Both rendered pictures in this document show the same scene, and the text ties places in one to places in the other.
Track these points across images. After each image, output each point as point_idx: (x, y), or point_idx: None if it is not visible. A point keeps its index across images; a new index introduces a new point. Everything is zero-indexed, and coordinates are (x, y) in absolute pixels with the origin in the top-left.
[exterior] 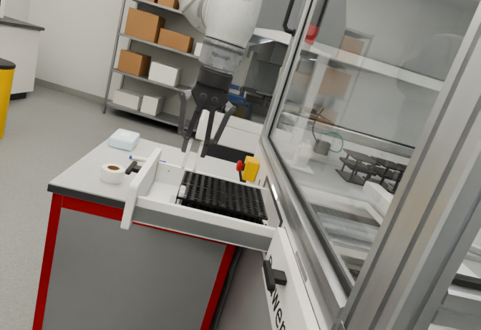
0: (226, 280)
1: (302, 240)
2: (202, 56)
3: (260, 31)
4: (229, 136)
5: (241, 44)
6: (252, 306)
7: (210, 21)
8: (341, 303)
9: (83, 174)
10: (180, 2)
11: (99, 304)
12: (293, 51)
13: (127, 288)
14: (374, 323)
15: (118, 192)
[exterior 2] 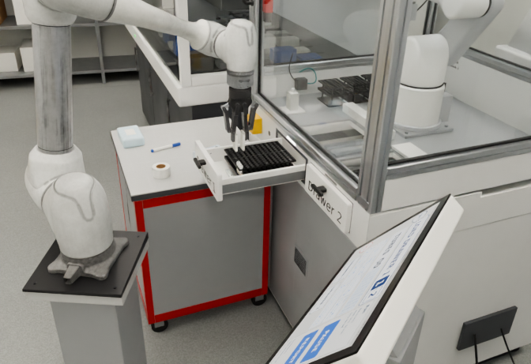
0: None
1: (326, 166)
2: (231, 84)
3: None
4: (209, 93)
5: (253, 68)
6: (303, 214)
7: (232, 63)
8: (355, 187)
9: (141, 179)
10: (193, 45)
11: (189, 263)
12: (257, 20)
13: (205, 244)
14: (369, 188)
15: (178, 182)
